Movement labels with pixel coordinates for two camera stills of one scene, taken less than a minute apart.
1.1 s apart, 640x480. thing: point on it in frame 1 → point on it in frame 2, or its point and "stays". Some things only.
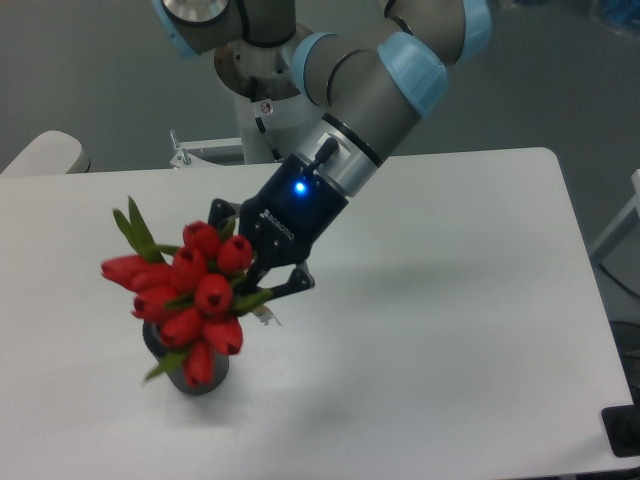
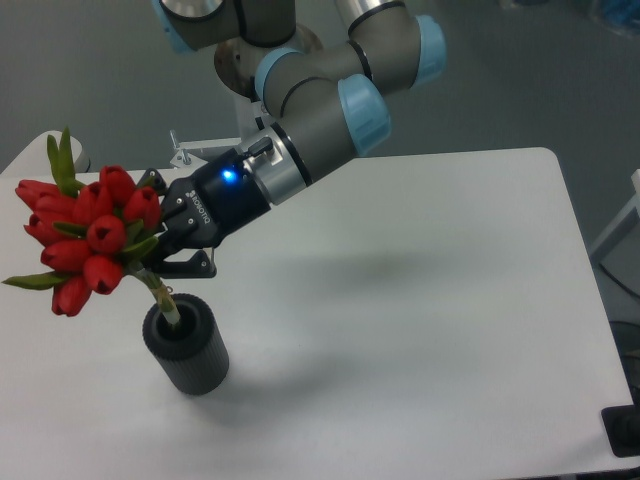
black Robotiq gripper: (284, 218) → (204, 209)
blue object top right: (622, 11) stays
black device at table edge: (622, 426) stays
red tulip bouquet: (190, 295) → (91, 234)
